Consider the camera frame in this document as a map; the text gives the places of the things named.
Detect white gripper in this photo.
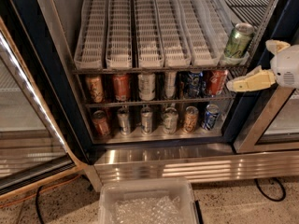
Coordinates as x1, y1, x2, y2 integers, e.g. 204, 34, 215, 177
226, 39, 299, 92

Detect green soda can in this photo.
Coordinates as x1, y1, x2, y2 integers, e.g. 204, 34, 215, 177
224, 22, 254, 59

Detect red can middle shelf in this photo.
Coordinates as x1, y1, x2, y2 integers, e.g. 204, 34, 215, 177
205, 70, 228, 96

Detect red can shelf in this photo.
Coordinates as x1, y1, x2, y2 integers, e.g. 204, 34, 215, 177
205, 70, 228, 96
92, 110, 111, 136

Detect closed glass fridge door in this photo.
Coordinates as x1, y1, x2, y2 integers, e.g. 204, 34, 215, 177
234, 86, 299, 153

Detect blue can bottom shelf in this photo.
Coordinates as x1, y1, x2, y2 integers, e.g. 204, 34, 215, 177
201, 104, 220, 131

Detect blue can shelf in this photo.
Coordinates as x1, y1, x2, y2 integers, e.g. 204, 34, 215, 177
183, 72, 203, 98
201, 104, 220, 131

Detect blue can middle shelf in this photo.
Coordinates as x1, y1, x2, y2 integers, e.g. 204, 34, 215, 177
183, 72, 203, 98

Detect tan can bottom shelf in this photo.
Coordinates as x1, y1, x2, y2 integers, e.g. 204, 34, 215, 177
182, 106, 199, 133

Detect tan can shelf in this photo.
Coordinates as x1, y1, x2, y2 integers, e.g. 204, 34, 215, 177
85, 75, 104, 103
182, 106, 199, 133

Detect white slim can middle shelf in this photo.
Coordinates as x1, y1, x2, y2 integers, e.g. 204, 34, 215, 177
164, 72, 177, 98

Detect silver can bottom shelf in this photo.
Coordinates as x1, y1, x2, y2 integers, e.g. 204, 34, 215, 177
117, 107, 131, 135
141, 106, 153, 134
163, 107, 178, 134

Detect silver can shelf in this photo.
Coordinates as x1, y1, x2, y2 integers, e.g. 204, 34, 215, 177
138, 74, 155, 101
117, 107, 131, 135
163, 107, 178, 134
141, 106, 153, 134

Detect silver can middle shelf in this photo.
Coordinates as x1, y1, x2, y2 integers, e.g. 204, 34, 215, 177
138, 74, 155, 101

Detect stainless steel fridge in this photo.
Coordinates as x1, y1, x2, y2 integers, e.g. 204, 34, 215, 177
1, 0, 298, 183

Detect orange can middle shelf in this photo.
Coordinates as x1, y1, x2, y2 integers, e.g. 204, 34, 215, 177
112, 74, 130, 102

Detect tan can middle shelf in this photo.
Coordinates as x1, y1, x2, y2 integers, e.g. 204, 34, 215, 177
85, 75, 104, 103

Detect red can bottom shelf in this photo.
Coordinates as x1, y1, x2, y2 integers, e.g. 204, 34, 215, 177
92, 110, 111, 136

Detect open glass fridge door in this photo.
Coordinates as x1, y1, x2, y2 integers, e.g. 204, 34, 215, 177
0, 18, 87, 200

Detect bubble wrap sheet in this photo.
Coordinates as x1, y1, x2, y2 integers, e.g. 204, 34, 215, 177
110, 196, 184, 224

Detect clear plastic bin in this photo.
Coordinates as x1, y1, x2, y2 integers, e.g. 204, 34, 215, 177
98, 177, 200, 224

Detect black power cable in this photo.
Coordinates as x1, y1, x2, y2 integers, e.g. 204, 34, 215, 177
254, 177, 288, 203

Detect black floor cable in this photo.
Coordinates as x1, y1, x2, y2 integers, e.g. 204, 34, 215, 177
35, 184, 48, 224

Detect orange extension cord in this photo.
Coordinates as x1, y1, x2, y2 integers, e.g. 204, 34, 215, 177
0, 174, 82, 209

